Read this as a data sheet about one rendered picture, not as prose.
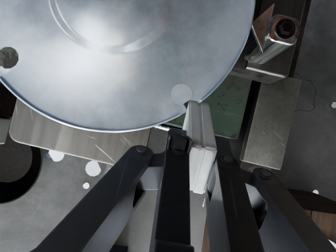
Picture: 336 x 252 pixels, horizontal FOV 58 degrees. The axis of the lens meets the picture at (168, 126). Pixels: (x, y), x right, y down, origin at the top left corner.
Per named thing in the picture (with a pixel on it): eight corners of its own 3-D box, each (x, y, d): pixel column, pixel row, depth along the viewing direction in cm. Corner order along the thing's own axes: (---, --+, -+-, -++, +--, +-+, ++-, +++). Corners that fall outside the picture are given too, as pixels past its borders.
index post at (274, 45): (264, 65, 39) (299, 44, 30) (242, 59, 39) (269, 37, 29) (269, 44, 39) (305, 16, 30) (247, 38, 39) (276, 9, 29)
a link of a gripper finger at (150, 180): (181, 199, 15) (122, 188, 15) (182, 150, 20) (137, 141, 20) (187, 175, 15) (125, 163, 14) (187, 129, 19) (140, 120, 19)
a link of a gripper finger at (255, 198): (216, 179, 15) (277, 191, 15) (209, 133, 19) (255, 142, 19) (208, 204, 15) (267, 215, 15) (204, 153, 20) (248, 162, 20)
